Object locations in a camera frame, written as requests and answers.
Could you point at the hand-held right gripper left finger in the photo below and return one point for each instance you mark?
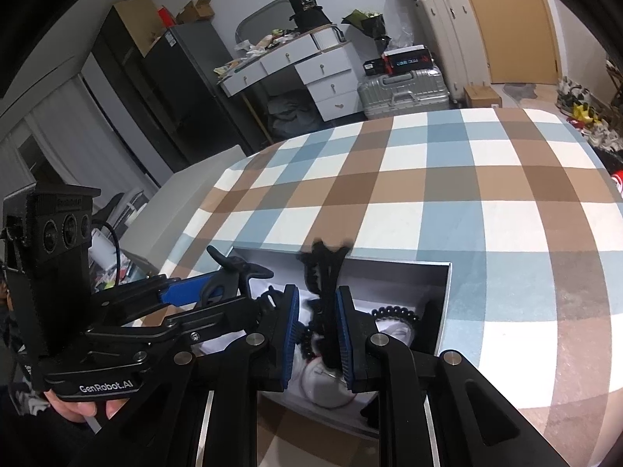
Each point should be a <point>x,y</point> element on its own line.
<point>291,323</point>

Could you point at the grey box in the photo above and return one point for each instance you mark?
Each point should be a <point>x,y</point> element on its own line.
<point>389,282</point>

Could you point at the white curtain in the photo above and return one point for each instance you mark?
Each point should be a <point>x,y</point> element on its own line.
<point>58,155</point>

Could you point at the white round pouch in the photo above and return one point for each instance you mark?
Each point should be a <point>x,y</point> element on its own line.
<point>321,389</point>

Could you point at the red white bag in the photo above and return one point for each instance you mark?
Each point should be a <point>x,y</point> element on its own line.
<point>618,185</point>

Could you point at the grey chair back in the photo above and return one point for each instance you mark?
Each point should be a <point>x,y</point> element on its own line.
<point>258,19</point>

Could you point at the black hat box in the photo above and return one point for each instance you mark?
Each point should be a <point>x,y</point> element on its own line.
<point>301,2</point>

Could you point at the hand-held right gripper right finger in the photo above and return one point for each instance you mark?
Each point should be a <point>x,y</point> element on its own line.
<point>344,333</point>

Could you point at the pile of shoes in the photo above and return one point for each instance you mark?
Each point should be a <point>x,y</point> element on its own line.
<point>589,116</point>

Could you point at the large black hair clip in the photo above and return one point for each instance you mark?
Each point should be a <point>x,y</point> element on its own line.
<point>323,296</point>

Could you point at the wrapped flower bouquet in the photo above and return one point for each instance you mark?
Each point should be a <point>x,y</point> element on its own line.
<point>367,27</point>

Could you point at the black box blue label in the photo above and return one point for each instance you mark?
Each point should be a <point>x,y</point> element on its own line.
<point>408,61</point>

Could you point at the beige suitcase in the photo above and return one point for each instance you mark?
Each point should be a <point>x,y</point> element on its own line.
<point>452,44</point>

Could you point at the silver suitcase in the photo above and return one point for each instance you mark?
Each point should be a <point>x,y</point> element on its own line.
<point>404,92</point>

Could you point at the plaid blanket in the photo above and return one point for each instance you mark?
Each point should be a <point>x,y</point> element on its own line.
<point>486,204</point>

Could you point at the wooden door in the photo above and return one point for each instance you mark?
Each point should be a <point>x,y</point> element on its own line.
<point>516,24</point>

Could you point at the person's left hand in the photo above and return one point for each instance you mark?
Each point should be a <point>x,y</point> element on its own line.
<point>73,406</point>

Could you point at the white desk with drawers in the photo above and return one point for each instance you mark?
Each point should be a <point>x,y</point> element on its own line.
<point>321,70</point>

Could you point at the grey cloth pile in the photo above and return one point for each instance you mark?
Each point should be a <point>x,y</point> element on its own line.
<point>292,114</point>

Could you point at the person's left forearm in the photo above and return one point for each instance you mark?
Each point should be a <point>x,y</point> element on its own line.
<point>29,440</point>

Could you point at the open small cardboard box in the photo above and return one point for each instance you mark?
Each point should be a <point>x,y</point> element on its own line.
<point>194,9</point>

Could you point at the brown parcel box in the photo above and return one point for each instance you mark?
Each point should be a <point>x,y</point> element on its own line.
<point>482,96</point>

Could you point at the white cup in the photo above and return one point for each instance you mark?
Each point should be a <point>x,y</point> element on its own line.
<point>103,258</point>

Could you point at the black refrigerator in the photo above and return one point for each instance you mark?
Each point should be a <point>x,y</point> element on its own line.
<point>126,92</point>
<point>185,73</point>

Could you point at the small black box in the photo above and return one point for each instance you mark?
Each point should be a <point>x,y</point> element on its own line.
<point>375,67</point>

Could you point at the red packet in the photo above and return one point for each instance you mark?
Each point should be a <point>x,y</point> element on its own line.
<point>166,16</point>

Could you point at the large cardboard box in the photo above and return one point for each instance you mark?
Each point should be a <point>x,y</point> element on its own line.
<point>138,22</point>

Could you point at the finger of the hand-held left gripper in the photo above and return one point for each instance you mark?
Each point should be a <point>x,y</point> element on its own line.
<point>185,289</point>
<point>214,318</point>

